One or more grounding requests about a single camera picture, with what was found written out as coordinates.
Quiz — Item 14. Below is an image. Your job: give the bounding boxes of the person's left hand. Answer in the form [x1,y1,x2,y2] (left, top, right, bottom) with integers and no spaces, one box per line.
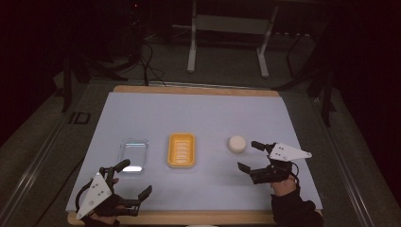
[84,177,128,226]

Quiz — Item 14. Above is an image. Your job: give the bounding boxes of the person's right hand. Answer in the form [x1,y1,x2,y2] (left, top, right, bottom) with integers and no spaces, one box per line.
[270,175,299,199]

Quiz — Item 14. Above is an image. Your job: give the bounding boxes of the metal floor rail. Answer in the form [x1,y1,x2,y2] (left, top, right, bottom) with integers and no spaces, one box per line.
[310,94,376,227]
[0,103,77,227]

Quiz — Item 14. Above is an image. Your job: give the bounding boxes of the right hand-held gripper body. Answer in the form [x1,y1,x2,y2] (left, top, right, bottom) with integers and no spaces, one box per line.
[249,142,313,185]

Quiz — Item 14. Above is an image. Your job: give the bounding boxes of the white metal stand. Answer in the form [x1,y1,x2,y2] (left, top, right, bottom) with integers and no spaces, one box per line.
[186,0,280,79]

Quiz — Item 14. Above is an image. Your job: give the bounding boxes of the hand-held gripper cable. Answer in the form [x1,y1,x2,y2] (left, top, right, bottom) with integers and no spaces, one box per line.
[288,161,301,185]
[75,181,96,213]

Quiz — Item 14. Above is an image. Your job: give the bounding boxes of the black floor bracket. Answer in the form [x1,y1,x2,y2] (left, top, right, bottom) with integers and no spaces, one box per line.
[68,111,92,125]

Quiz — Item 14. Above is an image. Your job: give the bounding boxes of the left hand-held gripper cable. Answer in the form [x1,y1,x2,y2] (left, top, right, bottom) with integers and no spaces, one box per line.
[75,181,96,213]

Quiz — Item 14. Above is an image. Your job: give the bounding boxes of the right hand-held gripper cable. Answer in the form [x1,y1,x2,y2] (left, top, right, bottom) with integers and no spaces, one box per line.
[288,161,301,185]

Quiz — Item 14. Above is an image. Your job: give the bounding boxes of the clear plastic container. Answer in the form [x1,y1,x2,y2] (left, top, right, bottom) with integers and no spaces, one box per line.
[117,137,149,174]

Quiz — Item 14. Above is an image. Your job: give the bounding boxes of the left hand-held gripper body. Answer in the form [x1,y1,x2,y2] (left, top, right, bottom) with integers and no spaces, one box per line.
[75,166,142,220]

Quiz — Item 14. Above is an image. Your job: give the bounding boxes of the black floor cables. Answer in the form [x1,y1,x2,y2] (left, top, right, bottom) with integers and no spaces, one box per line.
[137,40,167,87]

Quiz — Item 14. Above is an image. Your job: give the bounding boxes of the pale blue table mat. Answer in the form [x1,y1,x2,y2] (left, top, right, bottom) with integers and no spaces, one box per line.
[64,91,323,213]

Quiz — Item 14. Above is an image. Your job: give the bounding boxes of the round white soap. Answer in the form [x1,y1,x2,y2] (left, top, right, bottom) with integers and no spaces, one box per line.
[227,134,248,155]

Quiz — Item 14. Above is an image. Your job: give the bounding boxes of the yellow soap dish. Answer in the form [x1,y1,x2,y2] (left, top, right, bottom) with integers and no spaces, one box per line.
[166,132,197,169]

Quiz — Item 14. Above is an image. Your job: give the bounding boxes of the black stand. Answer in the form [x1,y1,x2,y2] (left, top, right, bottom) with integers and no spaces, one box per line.
[55,18,143,114]
[271,27,338,128]

